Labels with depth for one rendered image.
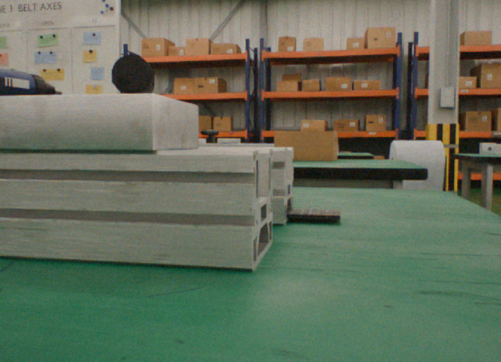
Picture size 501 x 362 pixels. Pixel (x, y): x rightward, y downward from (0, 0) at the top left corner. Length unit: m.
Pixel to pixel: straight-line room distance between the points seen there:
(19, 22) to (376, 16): 8.41
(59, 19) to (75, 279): 3.62
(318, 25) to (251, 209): 10.90
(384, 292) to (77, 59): 3.57
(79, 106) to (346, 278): 0.22
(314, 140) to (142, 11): 10.14
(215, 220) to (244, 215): 0.02
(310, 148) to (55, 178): 2.08
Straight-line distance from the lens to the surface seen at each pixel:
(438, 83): 6.19
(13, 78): 0.93
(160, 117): 0.36
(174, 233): 0.35
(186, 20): 11.83
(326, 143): 2.41
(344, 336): 0.24
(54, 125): 0.38
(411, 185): 4.00
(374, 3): 11.27
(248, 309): 0.27
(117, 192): 0.36
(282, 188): 0.52
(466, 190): 4.45
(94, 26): 3.76
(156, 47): 10.95
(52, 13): 3.96
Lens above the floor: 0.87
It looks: 4 degrees down
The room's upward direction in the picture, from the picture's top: straight up
